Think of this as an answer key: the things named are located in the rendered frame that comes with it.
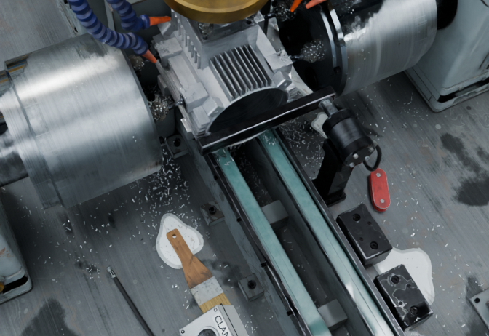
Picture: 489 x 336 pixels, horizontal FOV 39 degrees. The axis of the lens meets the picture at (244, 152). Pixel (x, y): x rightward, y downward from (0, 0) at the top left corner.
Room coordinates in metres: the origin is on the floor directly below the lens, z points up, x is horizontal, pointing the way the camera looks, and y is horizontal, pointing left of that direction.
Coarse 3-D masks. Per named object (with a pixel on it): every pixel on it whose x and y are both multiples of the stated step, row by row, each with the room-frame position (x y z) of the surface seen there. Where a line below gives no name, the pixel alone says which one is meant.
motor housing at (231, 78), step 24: (240, 48) 0.68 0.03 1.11; (264, 48) 0.72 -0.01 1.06; (168, 72) 0.66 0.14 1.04; (192, 72) 0.65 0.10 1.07; (216, 72) 0.63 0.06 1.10; (240, 72) 0.64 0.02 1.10; (264, 72) 0.65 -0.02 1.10; (216, 96) 0.60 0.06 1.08; (240, 96) 0.60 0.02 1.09; (264, 96) 0.68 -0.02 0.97; (288, 96) 0.65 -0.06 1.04; (192, 120) 0.58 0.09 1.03; (216, 120) 0.64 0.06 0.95; (240, 120) 0.65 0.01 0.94; (240, 144) 0.60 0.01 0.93
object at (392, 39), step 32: (288, 0) 0.82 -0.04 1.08; (352, 0) 0.77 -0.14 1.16; (384, 0) 0.78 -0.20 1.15; (416, 0) 0.80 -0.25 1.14; (288, 32) 0.82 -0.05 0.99; (320, 32) 0.75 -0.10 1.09; (352, 32) 0.72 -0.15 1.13; (384, 32) 0.74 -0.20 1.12; (416, 32) 0.77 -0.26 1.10; (320, 64) 0.73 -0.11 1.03; (352, 64) 0.69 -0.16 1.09; (384, 64) 0.72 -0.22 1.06
